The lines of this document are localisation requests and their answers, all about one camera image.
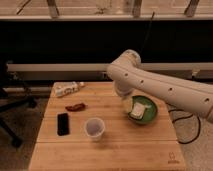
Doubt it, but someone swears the dried red pepper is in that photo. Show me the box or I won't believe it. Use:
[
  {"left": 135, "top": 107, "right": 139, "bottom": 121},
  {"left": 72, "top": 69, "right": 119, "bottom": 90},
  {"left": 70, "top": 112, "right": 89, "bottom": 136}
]
[{"left": 65, "top": 103, "right": 86, "bottom": 112}]

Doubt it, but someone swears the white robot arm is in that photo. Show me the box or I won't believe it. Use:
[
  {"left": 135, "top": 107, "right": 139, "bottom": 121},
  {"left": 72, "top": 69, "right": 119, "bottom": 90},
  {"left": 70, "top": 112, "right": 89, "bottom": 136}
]
[{"left": 107, "top": 49, "right": 213, "bottom": 123}]

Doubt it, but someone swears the green ceramic bowl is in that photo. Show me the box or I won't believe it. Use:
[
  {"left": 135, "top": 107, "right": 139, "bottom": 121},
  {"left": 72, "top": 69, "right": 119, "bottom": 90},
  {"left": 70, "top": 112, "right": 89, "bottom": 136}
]
[{"left": 125, "top": 95, "right": 158, "bottom": 125}]

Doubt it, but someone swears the clear plastic cup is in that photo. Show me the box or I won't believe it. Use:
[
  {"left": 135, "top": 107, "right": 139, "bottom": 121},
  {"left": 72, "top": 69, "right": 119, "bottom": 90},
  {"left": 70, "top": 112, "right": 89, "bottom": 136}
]
[{"left": 84, "top": 118, "right": 105, "bottom": 142}]

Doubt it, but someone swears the black smartphone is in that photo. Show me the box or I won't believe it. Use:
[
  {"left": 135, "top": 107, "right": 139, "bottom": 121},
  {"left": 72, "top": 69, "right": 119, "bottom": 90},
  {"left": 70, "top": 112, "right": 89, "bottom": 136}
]
[{"left": 57, "top": 113, "right": 69, "bottom": 136}]

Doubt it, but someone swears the black office chair base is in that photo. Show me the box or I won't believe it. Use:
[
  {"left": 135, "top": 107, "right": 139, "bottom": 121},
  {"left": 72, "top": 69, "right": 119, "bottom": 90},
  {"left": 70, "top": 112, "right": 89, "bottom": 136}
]
[{"left": 0, "top": 61, "right": 38, "bottom": 149}]

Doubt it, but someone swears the black cable on floor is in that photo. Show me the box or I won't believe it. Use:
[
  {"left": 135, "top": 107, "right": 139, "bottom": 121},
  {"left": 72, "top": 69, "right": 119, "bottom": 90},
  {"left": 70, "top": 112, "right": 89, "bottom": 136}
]
[{"left": 168, "top": 106, "right": 203, "bottom": 145}]

